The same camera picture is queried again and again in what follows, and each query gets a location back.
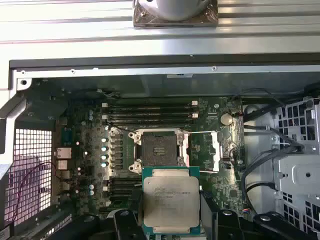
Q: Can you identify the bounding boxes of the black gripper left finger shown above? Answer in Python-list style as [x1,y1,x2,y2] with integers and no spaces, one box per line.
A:
[56,190,147,240]

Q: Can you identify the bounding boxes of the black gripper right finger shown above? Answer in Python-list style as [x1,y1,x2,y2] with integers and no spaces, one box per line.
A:
[200,193,318,240]

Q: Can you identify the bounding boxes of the silver green CPU chip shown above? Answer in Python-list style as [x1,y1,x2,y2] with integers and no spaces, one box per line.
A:
[141,165,201,236]

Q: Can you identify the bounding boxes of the RAM slot black latches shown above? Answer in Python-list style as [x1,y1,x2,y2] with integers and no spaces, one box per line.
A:
[109,176,142,184]
[109,189,142,197]
[107,107,195,114]
[107,119,195,127]

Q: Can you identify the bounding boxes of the RAM slot white latches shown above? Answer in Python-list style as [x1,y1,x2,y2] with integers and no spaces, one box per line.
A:
[109,183,142,190]
[102,99,200,108]
[102,113,200,120]

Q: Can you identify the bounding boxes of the metal CPU socket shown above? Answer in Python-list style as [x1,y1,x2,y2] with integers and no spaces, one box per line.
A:
[127,128,190,176]

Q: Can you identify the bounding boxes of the green motherboard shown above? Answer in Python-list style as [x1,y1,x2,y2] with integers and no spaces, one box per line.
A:
[53,96,245,226]

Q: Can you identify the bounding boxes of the silver rear port block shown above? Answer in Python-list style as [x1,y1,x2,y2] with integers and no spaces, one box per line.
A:
[56,147,73,160]
[57,181,70,193]
[56,159,69,172]

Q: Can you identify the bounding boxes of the silver metal disk bay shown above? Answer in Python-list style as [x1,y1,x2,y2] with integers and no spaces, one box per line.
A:
[273,96,320,237]

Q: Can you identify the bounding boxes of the round silver coin battery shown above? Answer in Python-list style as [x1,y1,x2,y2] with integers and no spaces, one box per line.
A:
[219,112,234,126]

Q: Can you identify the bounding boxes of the teal serial port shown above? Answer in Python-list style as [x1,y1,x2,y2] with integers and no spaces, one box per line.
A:
[62,126,74,146]

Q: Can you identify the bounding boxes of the open grey PC case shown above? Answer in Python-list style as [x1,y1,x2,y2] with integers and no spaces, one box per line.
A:
[0,53,320,240]

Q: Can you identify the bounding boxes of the black cable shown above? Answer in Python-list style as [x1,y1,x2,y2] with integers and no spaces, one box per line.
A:
[231,87,285,107]
[243,124,301,153]

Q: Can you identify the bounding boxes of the thin red wire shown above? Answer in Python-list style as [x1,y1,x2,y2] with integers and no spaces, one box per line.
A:
[3,161,60,222]

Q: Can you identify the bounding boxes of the square brown base plate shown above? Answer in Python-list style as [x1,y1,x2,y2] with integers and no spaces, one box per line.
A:
[132,0,220,27]

